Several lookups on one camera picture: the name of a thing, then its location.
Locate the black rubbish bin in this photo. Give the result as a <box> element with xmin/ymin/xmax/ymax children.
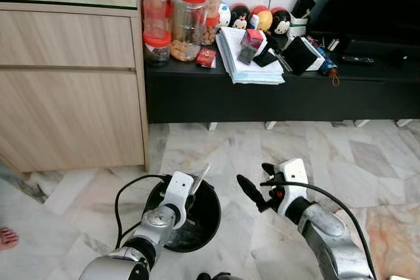
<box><xmin>144</xmin><ymin>178</ymin><xmax>222</xmax><ymax>253</ymax></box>

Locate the black TV console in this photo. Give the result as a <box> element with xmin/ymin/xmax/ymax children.
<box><xmin>144</xmin><ymin>30</ymin><xmax>420</xmax><ymax>124</ymax></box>

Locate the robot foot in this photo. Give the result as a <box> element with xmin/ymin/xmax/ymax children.
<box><xmin>196</xmin><ymin>271</ymin><xmax>231</xmax><ymax>280</ymax></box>

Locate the black wallet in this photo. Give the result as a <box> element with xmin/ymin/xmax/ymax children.
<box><xmin>252</xmin><ymin>49</ymin><xmax>280</xmax><ymax>68</ymax></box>

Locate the white paper stack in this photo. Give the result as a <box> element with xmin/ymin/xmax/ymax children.
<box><xmin>216</xmin><ymin>27</ymin><xmax>287</xmax><ymax>86</ymax></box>

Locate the black square case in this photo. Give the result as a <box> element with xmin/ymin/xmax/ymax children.
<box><xmin>282</xmin><ymin>35</ymin><xmax>320</xmax><ymax>77</ymax></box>

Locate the clear box with red contents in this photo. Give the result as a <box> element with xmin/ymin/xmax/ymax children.
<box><xmin>237</xmin><ymin>28</ymin><xmax>265</xmax><ymax>66</ymax></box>

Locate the marble top table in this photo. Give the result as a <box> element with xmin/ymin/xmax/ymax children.
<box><xmin>357</xmin><ymin>202</ymin><xmax>420</xmax><ymax>280</ymax></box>

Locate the small red box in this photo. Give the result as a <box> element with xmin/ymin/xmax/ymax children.
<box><xmin>195</xmin><ymin>48</ymin><xmax>218</xmax><ymax>70</ymax></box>

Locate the slim black remote control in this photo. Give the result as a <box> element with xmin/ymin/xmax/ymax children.
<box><xmin>337</xmin><ymin>54</ymin><xmax>375</xmax><ymax>66</ymax></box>

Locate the white holder cup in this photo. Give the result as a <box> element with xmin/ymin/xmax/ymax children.
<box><xmin>288</xmin><ymin>17</ymin><xmax>310</xmax><ymax>39</ymax></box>

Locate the black monkey figurine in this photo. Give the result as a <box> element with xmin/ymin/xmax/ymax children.
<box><xmin>270</xmin><ymin>7</ymin><xmax>293</xmax><ymax>37</ymax></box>

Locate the orange yellow figurine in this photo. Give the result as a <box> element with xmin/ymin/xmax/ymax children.
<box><xmin>251</xmin><ymin>5</ymin><xmax>274</xmax><ymax>32</ymax></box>

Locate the black red doll figurine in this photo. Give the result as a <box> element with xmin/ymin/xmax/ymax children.
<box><xmin>229</xmin><ymin>4</ymin><xmax>251</xmax><ymax>31</ymax></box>

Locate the small red lid jar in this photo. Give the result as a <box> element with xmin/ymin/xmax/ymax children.
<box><xmin>144</xmin><ymin>0</ymin><xmax>169</xmax><ymax>35</ymax></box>
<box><xmin>142</xmin><ymin>30</ymin><xmax>172</xmax><ymax>66</ymax></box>

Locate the white blue figurine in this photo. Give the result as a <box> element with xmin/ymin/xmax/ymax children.
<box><xmin>217</xmin><ymin>3</ymin><xmax>232</xmax><ymax>29</ymax></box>

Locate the light wooden cabinet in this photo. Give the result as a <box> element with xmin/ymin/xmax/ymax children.
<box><xmin>0</xmin><ymin>0</ymin><xmax>150</xmax><ymax>173</ymax></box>

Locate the large red lid jar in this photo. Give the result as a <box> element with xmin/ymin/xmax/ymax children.
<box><xmin>171</xmin><ymin>0</ymin><xmax>208</xmax><ymax>63</ymax></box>

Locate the orange lid jar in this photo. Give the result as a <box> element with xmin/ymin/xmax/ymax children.
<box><xmin>203</xmin><ymin>0</ymin><xmax>224</xmax><ymax>45</ymax></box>

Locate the upright black remote control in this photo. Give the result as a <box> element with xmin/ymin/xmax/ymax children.
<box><xmin>291</xmin><ymin>0</ymin><xmax>316</xmax><ymax>19</ymax></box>

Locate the person's bare foot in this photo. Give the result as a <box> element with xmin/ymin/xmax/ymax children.
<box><xmin>0</xmin><ymin>227</ymin><xmax>20</xmax><ymax>252</ymax></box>

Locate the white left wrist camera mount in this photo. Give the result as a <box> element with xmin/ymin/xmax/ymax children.
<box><xmin>159</xmin><ymin>171</ymin><xmax>196</xmax><ymax>229</ymax></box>

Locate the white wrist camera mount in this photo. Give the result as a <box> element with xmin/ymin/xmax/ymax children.
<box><xmin>275</xmin><ymin>158</ymin><xmax>310</xmax><ymax>217</ymax></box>
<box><xmin>159</xmin><ymin>171</ymin><xmax>196</xmax><ymax>229</ymax></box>

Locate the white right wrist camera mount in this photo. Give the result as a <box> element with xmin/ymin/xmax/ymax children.
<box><xmin>275</xmin><ymin>158</ymin><xmax>310</xmax><ymax>217</ymax></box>

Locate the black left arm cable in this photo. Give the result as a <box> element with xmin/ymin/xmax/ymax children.
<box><xmin>114</xmin><ymin>173</ymin><xmax>169</xmax><ymax>249</ymax></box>

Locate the blue keychain item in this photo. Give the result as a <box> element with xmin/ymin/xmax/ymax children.
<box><xmin>318</xmin><ymin>47</ymin><xmax>341</xmax><ymax>88</ymax></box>

